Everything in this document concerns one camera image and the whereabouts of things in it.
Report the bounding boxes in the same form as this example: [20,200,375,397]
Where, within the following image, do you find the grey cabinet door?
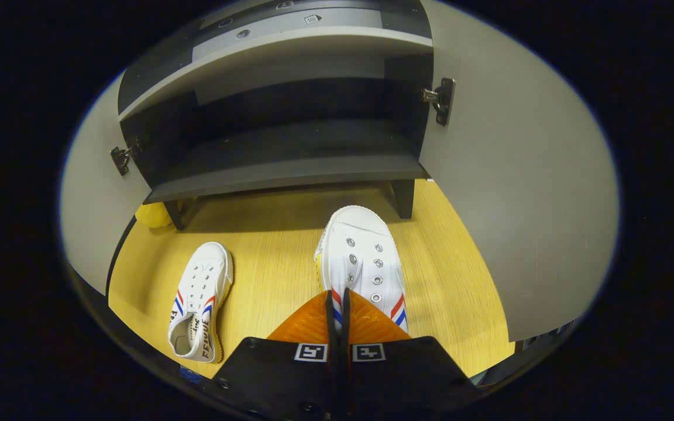
[59,73,153,296]
[419,0,620,343]

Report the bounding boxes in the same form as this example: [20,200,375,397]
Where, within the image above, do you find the white striped canvas shoe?
[167,241,234,363]
[314,205,409,334]

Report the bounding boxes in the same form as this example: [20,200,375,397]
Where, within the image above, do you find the grey shoe cabinet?
[116,0,434,230]

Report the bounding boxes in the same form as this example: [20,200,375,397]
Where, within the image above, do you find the yellow plush toy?
[135,202,175,229]

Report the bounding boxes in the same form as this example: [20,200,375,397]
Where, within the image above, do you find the metal door hinge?
[422,78,456,127]
[110,143,139,176]

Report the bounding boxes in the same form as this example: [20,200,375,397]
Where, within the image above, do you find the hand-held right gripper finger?
[340,288,481,419]
[211,289,338,419]

